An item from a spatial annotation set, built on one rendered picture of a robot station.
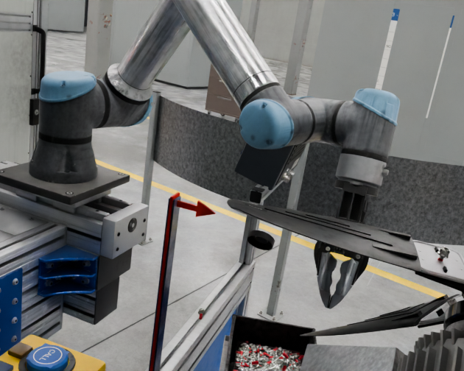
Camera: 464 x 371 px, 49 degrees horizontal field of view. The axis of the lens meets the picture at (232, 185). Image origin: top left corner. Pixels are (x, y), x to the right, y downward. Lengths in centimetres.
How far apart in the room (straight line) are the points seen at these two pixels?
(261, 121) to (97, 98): 53
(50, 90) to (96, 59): 618
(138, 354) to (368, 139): 176
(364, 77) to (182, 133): 439
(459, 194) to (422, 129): 416
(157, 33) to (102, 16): 620
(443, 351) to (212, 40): 56
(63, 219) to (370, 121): 70
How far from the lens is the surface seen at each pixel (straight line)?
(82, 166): 120
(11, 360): 60
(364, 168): 84
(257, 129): 77
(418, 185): 256
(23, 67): 267
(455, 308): 64
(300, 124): 81
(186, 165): 287
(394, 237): 67
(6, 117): 264
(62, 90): 116
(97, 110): 120
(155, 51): 116
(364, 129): 84
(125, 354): 239
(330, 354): 75
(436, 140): 676
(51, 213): 123
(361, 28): 703
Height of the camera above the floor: 143
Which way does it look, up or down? 18 degrees down
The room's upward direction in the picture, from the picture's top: 9 degrees clockwise
